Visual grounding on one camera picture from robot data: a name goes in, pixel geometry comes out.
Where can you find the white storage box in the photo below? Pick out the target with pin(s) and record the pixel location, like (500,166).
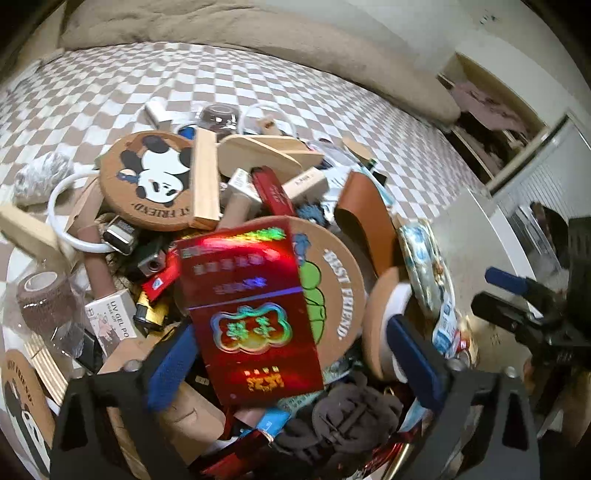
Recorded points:
(473,235)

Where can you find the large tape roll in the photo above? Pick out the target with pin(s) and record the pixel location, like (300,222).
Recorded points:
(390,296)

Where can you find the beige duvet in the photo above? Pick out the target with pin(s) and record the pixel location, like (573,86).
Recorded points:
(285,35)

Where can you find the white ring hoop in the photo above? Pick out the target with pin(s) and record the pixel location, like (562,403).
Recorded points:
(86,203)

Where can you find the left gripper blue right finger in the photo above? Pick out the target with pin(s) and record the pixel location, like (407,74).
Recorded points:
(424,367)

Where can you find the floral fabric pouch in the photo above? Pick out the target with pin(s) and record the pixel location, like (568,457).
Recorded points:
(428,272)

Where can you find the green frog cork coaster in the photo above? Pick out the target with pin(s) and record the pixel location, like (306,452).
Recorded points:
(333,289)

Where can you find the brown leather case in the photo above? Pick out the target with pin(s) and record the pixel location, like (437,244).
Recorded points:
(362,215)

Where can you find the checkered bed sheet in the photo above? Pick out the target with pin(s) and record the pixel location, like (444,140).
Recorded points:
(83,102)

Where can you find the wooden block stick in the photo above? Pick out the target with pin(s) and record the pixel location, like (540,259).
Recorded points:
(205,208)

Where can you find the brown bandage roll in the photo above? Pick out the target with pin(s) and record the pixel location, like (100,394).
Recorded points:
(46,302)

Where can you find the red cigarette box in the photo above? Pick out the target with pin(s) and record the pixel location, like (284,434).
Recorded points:
(243,292)

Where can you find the blue white mask packet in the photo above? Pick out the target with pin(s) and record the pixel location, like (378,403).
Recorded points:
(446,334)

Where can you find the panda cork coaster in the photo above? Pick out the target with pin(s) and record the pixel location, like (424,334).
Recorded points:
(144,178)

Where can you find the closet shelf with clothes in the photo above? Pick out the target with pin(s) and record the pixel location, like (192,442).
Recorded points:
(498,133)

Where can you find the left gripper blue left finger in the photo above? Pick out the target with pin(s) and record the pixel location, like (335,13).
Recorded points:
(168,364)

